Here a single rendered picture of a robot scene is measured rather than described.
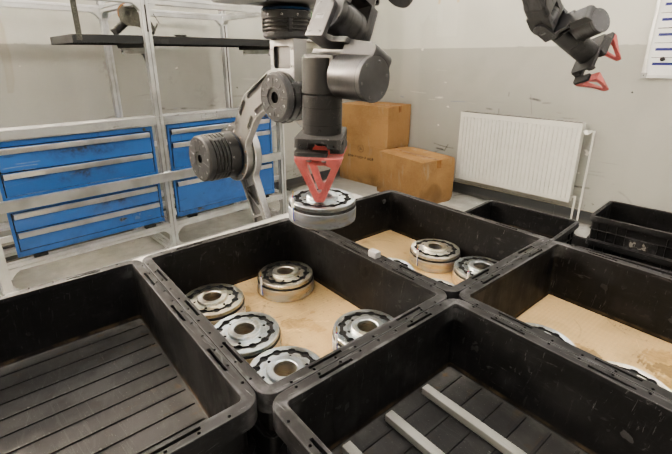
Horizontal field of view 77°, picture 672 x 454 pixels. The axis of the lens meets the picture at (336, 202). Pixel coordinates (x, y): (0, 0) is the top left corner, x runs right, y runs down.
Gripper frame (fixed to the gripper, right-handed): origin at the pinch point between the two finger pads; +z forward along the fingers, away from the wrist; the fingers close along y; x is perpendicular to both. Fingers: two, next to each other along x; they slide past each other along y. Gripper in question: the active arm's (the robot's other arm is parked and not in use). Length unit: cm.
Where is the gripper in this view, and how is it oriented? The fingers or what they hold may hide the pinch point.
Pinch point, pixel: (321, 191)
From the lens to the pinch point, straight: 65.0
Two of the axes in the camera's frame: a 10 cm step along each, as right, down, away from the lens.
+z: -0.2, 9.4, 3.5
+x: -9.9, -0.5, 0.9
